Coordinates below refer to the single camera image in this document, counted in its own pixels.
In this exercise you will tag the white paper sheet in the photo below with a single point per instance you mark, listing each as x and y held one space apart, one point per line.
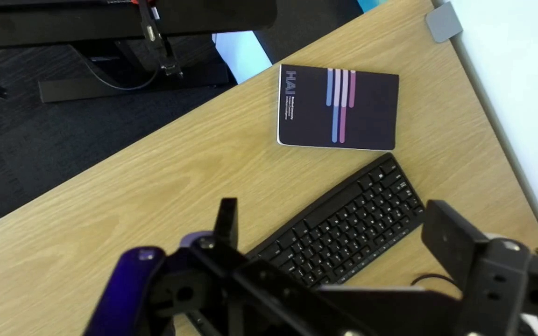
241 56

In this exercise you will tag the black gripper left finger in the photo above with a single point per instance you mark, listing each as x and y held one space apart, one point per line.
226 220

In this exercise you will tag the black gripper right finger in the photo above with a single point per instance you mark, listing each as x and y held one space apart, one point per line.
448 235

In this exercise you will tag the dark notebook with striped cover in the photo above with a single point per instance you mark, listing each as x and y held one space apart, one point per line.
336 108

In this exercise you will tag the black computer keyboard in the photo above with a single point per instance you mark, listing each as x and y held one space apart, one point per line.
349 224

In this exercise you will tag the white partition panel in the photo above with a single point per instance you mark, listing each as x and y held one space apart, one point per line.
523 93

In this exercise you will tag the teal strip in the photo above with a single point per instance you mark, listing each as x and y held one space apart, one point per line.
368 3

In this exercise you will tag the black base bar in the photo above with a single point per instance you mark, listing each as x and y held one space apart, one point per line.
112 84

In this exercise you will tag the black stand platform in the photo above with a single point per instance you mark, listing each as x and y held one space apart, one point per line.
63 20

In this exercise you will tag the gray board clamp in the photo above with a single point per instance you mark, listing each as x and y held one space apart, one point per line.
442 20

